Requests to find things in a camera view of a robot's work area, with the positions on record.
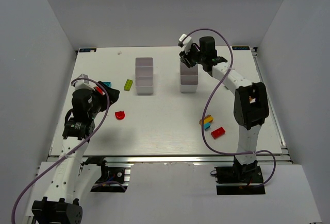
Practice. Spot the red rectangular lego brick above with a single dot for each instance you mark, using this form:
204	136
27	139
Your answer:
218	133

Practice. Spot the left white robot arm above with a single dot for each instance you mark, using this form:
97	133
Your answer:
61	202

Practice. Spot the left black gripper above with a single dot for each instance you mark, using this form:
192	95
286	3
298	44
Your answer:
103	95

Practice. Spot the blue table label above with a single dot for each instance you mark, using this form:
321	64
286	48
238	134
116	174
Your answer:
240	48
87	50

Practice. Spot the aluminium rail frame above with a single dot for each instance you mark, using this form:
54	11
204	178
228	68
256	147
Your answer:
193	159

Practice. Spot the yellow orange teal lego stack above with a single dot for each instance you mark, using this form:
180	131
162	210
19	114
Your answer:
208	119

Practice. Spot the right blue table label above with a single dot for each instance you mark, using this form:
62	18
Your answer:
240	48

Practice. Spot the left white divided container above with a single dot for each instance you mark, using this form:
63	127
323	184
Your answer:
144	76

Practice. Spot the right white divided container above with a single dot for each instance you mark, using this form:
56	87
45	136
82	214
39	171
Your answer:
189	78

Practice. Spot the lime green lego plate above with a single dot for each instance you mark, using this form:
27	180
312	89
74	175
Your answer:
128	84

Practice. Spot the left blue table label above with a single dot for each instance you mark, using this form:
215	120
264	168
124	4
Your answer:
87	50

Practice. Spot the white divided container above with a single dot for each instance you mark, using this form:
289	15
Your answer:
189	78
144	76

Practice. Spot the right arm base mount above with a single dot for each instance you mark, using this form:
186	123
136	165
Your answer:
229	183

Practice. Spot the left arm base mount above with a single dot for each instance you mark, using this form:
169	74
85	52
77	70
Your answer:
111	179

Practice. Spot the red round lego piece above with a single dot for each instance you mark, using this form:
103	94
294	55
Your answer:
99	90

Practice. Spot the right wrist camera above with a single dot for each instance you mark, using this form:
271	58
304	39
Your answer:
185	42

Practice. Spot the teal lego brick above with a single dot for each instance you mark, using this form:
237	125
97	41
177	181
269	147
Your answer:
107	83

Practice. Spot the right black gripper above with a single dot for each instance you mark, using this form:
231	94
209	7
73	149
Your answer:
188	56

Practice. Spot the small red curved lego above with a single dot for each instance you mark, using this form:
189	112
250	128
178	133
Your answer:
120	115

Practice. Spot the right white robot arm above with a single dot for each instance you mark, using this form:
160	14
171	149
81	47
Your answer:
250	98

